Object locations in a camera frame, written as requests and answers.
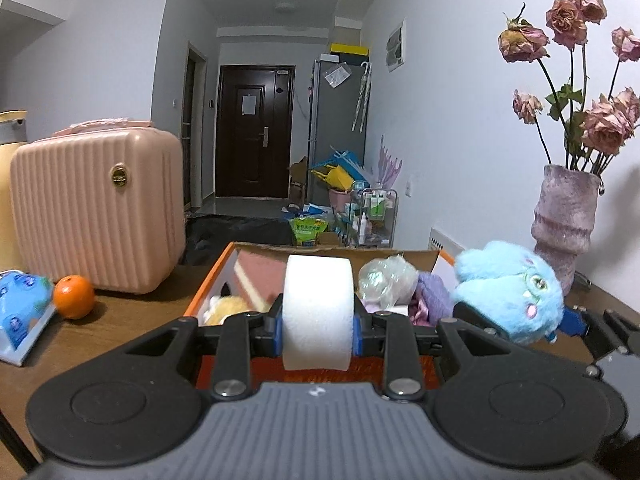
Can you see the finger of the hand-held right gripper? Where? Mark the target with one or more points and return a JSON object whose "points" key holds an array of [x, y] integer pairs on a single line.
{"points": [[572, 321], [475, 314]]}

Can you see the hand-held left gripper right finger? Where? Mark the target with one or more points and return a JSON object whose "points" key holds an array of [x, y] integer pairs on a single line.
{"points": [[358, 330]]}

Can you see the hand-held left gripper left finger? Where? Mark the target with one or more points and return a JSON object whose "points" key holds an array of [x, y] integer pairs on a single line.
{"points": [[279, 327]]}

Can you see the blue plush toy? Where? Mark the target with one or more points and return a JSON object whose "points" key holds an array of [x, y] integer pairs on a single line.
{"points": [[505, 290]]}

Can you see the white toilet paper roll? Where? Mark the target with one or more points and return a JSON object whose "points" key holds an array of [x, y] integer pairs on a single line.
{"points": [[317, 310]]}

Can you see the yellow plush toy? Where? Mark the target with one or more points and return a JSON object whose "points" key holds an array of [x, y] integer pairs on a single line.
{"points": [[227, 310]]}

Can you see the clear plastic bag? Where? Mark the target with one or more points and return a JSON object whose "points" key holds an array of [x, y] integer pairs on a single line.
{"points": [[387, 280]]}

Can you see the red cardboard box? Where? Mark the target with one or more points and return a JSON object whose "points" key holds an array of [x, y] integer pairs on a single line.
{"points": [[320, 380]]}

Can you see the purple cloth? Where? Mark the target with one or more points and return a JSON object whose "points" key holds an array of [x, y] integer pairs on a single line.
{"points": [[435, 292]]}

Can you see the white flat panel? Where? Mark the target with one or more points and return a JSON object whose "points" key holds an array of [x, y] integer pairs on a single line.
{"points": [[445, 240]]}

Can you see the pink textured vase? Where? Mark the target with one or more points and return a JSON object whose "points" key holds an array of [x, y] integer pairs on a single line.
{"points": [[565, 225]]}

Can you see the green printed bag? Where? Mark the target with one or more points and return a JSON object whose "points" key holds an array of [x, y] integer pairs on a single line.
{"points": [[307, 232]]}

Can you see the black bag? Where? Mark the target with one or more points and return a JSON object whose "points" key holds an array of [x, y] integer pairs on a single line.
{"points": [[235, 237]]}

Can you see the metal trolley cart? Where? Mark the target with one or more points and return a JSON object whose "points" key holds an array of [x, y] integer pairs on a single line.
{"points": [[372, 217]]}

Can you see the pink bucket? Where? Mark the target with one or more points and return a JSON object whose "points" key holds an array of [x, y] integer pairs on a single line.
{"points": [[340, 200]]}

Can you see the brown cardboard box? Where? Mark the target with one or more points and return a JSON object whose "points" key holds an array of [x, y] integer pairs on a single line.
{"points": [[298, 180]]}

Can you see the blue and yellow bags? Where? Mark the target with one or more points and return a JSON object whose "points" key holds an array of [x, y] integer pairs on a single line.
{"points": [[340, 172]]}

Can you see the dark brown entrance door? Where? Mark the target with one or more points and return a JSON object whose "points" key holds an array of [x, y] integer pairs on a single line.
{"points": [[255, 135]]}

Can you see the grey refrigerator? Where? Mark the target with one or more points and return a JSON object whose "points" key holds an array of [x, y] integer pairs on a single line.
{"points": [[335, 135]]}

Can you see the bunch of dried pink roses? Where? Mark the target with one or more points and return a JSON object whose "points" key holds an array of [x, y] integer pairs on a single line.
{"points": [[607, 125]]}

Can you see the orange fruit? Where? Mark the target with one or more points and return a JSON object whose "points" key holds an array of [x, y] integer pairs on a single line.
{"points": [[74, 297]]}

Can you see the pink ribbed suitcase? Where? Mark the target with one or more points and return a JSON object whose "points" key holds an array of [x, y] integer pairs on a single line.
{"points": [[95, 210]]}

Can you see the white folded umbrella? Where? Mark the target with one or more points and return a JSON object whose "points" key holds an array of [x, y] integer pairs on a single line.
{"points": [[362, 97]]}

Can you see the clear plastic pouch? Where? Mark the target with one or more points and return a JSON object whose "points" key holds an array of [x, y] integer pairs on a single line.
{"points": [[337, 76]]}

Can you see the large blue tissue pack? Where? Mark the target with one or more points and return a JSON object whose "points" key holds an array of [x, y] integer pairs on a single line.
{"points": [[22, 310]]}

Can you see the yellow box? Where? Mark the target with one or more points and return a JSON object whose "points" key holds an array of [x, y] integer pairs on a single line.
{"points": [[349, 51]]}

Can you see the yellow thermos bottle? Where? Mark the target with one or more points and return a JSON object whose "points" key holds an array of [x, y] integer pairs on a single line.
{"points": [[10, 185]]}

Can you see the white wall outlet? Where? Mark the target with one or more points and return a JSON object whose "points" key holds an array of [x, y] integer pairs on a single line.
{"points": [[410, 188]]}

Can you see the purple wall sticker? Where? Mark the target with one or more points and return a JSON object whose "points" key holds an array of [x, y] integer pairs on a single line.
{"points": [[390, 162]]}

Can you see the grey interior door frame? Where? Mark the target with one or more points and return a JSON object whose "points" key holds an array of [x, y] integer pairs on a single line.
{"points": [[194, 125]]}

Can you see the white wall panel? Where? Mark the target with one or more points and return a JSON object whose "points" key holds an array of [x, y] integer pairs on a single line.
{"points": [[396, 46]]}

